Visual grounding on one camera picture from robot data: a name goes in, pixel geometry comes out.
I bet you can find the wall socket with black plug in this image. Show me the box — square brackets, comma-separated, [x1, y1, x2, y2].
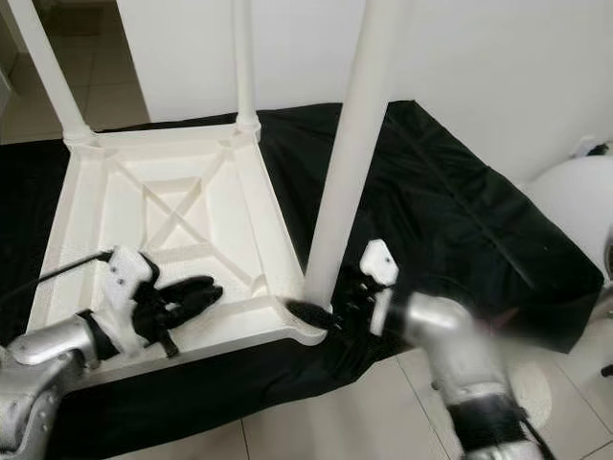
[575, 136, 613, 158]

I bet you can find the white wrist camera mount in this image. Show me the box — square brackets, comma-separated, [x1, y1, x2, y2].
[101, 245, 166, 356]
[359, 240, 401, 336]

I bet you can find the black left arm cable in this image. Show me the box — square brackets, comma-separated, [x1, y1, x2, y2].
[0, 249, 116, 298]

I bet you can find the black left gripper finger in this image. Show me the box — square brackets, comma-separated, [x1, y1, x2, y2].
[165, 289, 226, 322]
[163, 276, 216, 300]

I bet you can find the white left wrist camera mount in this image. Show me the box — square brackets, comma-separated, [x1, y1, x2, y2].
[101, 245, 166, 356]

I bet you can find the black cloth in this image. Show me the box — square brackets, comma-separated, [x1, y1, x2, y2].
[0, 101, 604, 460]

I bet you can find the white plastic table top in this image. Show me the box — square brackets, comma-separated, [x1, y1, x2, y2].
[24, 120, 331, 384]

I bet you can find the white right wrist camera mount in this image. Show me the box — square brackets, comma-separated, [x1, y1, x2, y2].
[359, 240, 401, 336]

